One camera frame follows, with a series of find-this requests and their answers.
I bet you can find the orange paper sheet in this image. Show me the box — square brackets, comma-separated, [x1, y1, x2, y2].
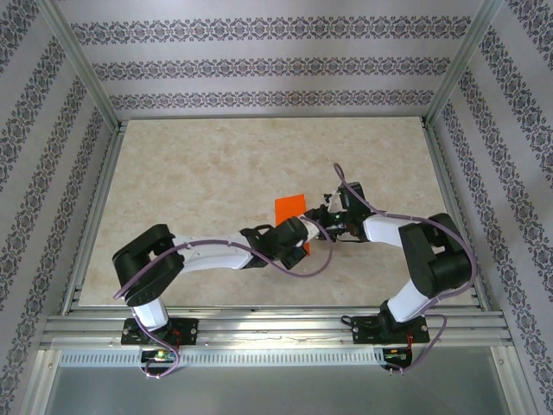
[274, 194, 313, 257]

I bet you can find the grey metal panel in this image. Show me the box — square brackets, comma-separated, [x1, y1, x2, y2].
[42, 365, 519, 415]

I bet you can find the aluminium mounting rail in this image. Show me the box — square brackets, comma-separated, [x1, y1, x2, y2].
[41, 306, 513, 348]

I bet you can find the grey slotted cable duct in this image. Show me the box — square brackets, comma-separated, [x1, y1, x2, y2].
[58, 348, 385, 367]

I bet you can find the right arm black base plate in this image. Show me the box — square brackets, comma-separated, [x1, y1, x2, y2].
[352, 315, 429, 346]

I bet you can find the aluminium side rail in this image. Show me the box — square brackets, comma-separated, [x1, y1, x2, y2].
[420, 120, 490, 311]
[60, 120, 130, 315]

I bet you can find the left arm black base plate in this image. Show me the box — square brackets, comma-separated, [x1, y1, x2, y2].
[120, 318, 200, 346]

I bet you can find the aluminium frame post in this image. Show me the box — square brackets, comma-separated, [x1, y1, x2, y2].
[36, 0, 124, 131]
[424, 0, 510, 127]

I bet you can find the aluminium frame beam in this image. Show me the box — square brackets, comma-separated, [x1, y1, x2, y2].
[16, 348, 61, 415]
[490, 345, 539, 415]

